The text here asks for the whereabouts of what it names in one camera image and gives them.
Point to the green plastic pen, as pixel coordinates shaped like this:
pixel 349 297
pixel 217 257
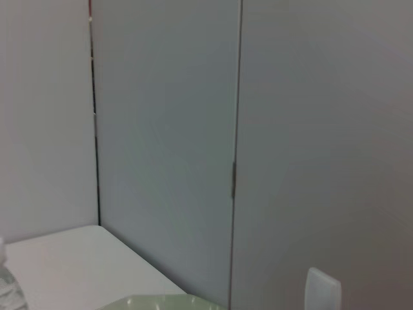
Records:
pixel 322 290

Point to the clear water bottle green label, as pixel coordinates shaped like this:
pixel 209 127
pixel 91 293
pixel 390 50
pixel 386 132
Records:
pixel 8 287

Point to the pale green glass fruit plate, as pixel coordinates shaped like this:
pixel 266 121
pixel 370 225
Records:
pixel 161 303

